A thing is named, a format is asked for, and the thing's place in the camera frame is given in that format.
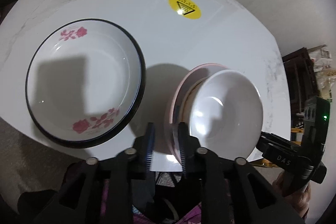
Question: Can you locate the white bowl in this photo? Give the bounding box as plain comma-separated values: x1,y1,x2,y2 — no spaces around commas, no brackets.
188,69,264,162

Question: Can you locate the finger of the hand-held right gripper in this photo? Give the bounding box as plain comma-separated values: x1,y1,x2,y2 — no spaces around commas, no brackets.
256,132,298,153

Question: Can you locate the person's purple printed clothing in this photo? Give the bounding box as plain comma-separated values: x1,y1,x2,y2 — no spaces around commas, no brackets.
100,179,210,224

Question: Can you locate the white rose print plate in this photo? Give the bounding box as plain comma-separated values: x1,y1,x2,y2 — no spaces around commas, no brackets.
28,21,144,142

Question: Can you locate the large white floral basin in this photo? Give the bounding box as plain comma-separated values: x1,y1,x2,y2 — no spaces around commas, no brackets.
25,18,147,149

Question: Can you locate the dark wooden cabinet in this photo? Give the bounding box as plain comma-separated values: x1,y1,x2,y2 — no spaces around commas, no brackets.
282,47,320,133

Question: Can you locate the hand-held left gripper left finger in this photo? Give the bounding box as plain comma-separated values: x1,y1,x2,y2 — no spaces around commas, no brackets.
33,122,156,224

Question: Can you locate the yellow round sticker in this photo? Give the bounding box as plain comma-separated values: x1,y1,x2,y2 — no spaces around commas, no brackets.
168,0,202,20

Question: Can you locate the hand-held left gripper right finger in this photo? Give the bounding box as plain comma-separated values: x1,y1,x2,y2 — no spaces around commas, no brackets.
178,122,302,224

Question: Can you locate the person's right hand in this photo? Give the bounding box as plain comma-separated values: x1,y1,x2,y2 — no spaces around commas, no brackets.
271,171,312,220

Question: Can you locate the pink bowl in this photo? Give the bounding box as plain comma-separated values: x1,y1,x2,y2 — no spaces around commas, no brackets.
164,63,229,165

